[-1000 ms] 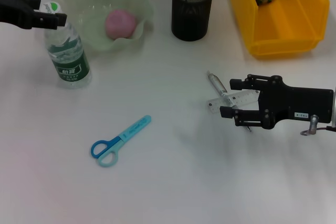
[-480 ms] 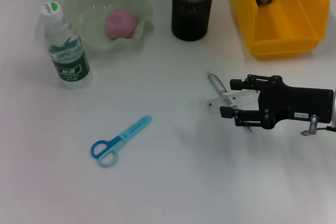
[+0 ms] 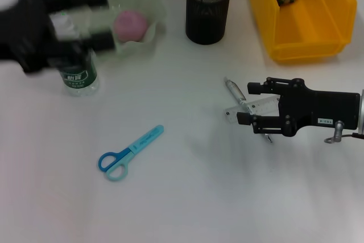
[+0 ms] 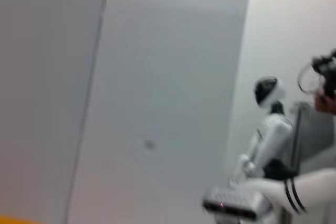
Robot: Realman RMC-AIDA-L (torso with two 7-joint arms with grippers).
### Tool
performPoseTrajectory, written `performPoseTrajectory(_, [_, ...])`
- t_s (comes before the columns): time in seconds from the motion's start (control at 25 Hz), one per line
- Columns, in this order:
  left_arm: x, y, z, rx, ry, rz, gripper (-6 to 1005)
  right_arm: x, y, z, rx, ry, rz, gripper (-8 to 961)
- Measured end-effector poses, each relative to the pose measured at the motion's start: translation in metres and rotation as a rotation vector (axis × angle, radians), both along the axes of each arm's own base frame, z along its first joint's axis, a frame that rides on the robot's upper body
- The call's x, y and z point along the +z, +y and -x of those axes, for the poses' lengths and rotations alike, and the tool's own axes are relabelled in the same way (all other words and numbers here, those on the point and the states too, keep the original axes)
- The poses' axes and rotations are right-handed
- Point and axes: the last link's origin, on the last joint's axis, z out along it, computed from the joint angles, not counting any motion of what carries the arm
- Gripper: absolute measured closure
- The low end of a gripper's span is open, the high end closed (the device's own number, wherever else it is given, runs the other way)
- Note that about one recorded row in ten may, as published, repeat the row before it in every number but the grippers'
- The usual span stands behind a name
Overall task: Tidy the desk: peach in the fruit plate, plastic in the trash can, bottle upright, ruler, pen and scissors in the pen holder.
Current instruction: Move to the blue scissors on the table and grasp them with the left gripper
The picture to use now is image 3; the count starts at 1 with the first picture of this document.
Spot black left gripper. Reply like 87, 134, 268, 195
0, 0, 117, 75

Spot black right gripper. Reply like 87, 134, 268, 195
237, 77, 361, 137

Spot pink peach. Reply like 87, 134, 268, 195
114, 10, 149, 43

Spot clear bottle with green label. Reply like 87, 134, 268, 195
50, 12, 101, 98

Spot blue and teal scissors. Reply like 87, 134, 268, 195
98, 125, 165, 182

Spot transparent plastic ruler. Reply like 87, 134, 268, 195
225, 96, 282, 125

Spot silver pen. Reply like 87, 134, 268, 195
224, 76, 274, 143

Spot black mesh pen holder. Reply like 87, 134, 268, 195
185, 0, 233, 46

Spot yellow plastic bin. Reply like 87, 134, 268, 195
249, 0, 358, 65

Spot right arm cable with plug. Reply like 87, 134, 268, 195
324, 121, 364, 144

